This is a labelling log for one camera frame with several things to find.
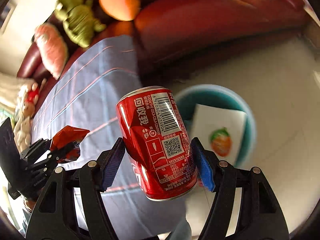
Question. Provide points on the green dinosaur plush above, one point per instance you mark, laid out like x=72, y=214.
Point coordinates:
x=78, y=20

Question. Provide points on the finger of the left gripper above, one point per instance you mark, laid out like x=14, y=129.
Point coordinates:
x=56, y=157
x=36, y=150

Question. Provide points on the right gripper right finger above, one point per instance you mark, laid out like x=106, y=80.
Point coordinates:
x=244, y=204

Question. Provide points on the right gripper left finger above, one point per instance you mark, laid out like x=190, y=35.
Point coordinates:
x=54, y=215

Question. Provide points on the red wrapper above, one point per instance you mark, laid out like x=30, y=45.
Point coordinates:
x=66, y=135

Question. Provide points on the brown teddy bear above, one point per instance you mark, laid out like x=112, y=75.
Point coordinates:
x=28, y=109

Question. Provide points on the plaid grey tablecloth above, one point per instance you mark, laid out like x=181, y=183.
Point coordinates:
x=86, y=97

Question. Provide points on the pink plush pillow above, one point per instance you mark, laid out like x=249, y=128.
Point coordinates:
x=52, y=47

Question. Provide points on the white card with strawberry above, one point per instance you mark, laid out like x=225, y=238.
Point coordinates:
x=219, y=130

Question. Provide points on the dark red leather sofa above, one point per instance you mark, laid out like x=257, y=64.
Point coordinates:
x=167, y=33

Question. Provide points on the teal plastic trash bucket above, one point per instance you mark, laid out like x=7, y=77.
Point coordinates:
x=220, y=97

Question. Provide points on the red cola can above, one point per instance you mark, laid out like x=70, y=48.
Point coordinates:
x=157, y=142

